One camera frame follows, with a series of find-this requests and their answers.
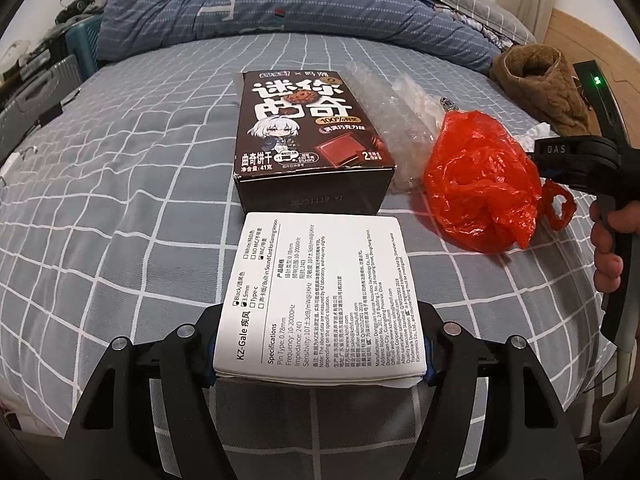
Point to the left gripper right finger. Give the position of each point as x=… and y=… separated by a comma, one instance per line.
x=494, y=413

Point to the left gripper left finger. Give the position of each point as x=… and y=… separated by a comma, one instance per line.
x=112, y=433

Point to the red plastic bag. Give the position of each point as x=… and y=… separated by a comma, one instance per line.
x=484, y=191

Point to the bubble wrap sheet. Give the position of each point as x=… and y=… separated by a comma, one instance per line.
x=407, y=138

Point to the white earphone box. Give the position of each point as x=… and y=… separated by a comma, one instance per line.
x=321, y=300

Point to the dark cookie box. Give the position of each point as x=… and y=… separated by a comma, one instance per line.
x=305, y=144

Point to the person right hand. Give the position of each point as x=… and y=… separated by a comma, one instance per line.
x=609, y=266

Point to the brown fleece jacket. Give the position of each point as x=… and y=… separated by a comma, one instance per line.
x=539, y=79

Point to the grey checked bed cover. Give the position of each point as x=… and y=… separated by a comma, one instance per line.
x=121, y=219

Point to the grey suitcase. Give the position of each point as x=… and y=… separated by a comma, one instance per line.
x=41, y=95

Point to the teal plastic crate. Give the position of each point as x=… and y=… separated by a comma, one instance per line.
x=82, y=41

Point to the blue striped duvet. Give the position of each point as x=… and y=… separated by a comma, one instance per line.
x=130, y=27

